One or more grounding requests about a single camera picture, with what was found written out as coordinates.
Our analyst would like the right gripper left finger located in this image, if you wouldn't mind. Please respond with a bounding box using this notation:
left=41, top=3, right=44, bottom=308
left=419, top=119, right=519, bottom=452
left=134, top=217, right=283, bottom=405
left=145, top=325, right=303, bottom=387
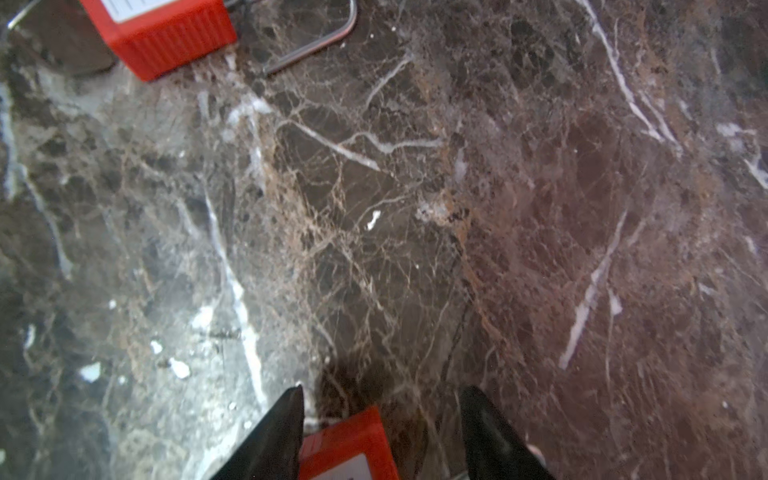
left=212, top=385, right=305, bottom=480

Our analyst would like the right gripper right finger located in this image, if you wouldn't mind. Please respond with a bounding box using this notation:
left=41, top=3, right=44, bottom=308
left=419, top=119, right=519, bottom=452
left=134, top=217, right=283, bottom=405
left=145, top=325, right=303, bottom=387
left=459, top=386, right=554, bottom=480

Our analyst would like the red padlock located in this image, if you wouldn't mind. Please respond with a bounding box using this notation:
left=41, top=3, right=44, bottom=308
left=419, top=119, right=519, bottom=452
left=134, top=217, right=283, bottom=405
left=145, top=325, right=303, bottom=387
left=77, top=0, right=359, bottom=83
left=298, top=406, right=399, bottom=480

